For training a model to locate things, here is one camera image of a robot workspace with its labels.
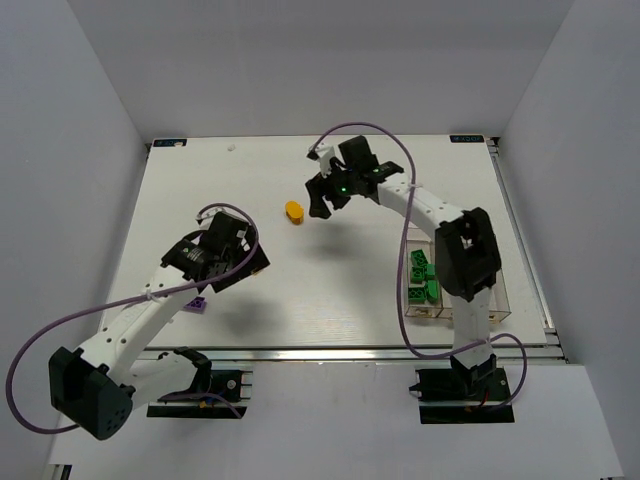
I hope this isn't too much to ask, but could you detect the orange oval lego piece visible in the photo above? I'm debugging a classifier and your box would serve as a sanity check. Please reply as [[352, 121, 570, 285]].
[[284, 201, 304, 225]]

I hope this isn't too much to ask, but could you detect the green lego brick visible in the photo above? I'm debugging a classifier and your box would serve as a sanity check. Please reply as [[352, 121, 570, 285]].
[[407, 286, 427, 304], [409, 267, 425, 284], [410, 249, 429, 268]]

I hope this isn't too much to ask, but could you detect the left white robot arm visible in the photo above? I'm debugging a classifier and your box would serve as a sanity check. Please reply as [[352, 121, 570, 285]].
[[49, 211, 270, 440]]

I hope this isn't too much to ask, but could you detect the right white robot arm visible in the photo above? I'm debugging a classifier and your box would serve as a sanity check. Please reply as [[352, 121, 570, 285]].
[[305, 136, 502, 393]]

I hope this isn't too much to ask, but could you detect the purple lego brick lower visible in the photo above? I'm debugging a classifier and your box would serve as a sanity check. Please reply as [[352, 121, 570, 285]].
[[183, 296, 207, 314]]

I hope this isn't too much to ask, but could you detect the right blue table label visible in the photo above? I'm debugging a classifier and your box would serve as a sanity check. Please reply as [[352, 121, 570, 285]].
[[449, 134, 485, 143]]

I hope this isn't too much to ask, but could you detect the blue table label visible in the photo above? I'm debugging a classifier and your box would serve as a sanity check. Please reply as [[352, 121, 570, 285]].
[[449, 134, 485, 143], [152, 138, 187, 148]]

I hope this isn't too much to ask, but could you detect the left blue table label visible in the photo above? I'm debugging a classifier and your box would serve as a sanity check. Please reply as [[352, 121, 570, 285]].
[[152, 138, 187, 148]]

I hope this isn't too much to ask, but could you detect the left clear container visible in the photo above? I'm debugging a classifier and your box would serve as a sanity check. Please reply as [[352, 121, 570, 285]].
[[403, 227, 445, 319]]

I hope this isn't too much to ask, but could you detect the clear container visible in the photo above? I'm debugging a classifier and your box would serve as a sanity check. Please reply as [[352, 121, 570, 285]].
[[437, 306, 453, 321], [403, 227, 445, 319], [489, 271, 512, 324]]

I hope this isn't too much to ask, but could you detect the middle clear container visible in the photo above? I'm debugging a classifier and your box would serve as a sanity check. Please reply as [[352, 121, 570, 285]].
[[437, 306, 453, 321]]

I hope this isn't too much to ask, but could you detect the right clear container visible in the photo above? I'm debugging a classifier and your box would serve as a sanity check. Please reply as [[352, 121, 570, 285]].
[[489, 271, 512, 324]]

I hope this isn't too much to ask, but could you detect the aluminium table rail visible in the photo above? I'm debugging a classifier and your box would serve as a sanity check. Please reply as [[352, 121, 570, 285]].
[[137, 345, 565, 362]]

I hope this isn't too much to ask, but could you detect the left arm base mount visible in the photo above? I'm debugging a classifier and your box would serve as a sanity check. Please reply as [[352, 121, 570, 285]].
[[146, 368, 253, 420]]

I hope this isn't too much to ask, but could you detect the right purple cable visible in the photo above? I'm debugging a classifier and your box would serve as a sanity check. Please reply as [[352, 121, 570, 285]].
[[309, 121, 529, 412]]

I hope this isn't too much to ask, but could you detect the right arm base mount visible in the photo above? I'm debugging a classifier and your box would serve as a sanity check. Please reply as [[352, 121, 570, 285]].
[[408, 368, 515, 425]]

